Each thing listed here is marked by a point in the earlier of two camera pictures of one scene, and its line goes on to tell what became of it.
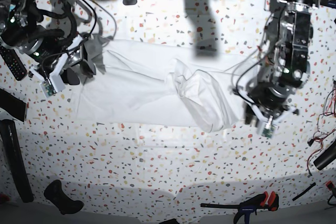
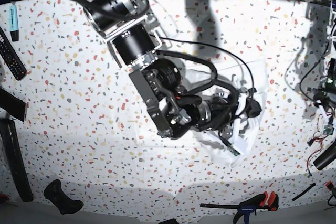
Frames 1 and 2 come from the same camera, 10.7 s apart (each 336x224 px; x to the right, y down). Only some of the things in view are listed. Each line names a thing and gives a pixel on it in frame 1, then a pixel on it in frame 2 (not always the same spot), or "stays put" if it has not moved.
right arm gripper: x=48 y=71 -> x=220 y=113
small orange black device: x=329 y=184 stays put
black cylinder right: x=326 y=158 stays put
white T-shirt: x=172 y=82 -> x=233 y=145
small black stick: x=312 y=185 stays put
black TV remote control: x=13 y=63 stays put
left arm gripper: x=266 y=103 -> x=324 y=98
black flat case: x=13 y=105 stays put
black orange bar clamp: x=260 y=201 stays put
